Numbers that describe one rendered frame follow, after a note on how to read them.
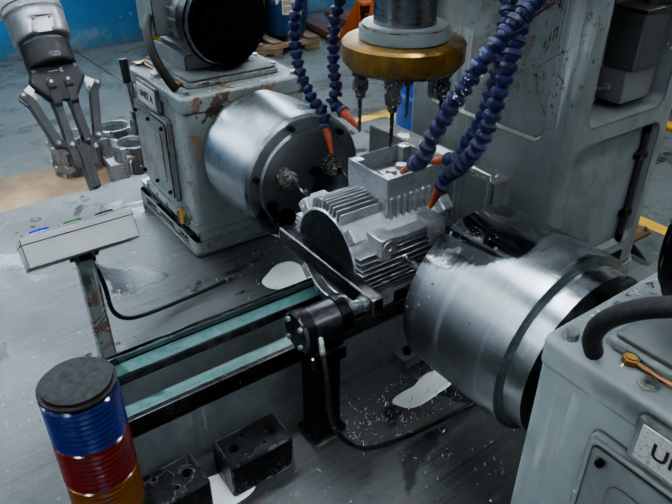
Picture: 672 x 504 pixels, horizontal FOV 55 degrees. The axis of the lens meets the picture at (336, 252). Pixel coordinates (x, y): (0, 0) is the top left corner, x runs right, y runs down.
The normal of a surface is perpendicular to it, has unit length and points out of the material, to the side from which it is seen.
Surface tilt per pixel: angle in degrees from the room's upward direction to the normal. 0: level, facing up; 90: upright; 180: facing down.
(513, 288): 36
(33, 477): 0
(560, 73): 90
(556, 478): 90
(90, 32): 90
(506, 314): 51
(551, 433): 90
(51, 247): 57
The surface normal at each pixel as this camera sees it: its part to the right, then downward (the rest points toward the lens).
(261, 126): -0.43, -0.56
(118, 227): 0.49, -0.10
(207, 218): 0.58, 0.43
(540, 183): -0.81, 0.31
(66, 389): 0.00, -0.85
